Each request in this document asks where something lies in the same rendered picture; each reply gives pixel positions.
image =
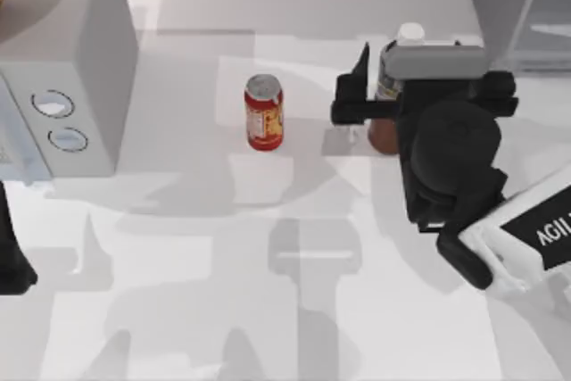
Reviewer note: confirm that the pale grey rounded box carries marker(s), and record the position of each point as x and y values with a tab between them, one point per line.
432	62

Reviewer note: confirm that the white-capped brown bottle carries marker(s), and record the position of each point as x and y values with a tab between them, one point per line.
410	33

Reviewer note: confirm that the red and white can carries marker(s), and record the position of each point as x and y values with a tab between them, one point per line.
264	118

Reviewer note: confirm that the pale microwave oven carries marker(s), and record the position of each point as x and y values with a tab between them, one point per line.
89	42

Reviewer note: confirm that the small round microwave knob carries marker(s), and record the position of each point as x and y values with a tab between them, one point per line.
68	139

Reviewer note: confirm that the large round microwave knob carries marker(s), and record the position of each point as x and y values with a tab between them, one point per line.
52	103

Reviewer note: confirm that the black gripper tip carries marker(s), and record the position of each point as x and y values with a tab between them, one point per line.
11	256

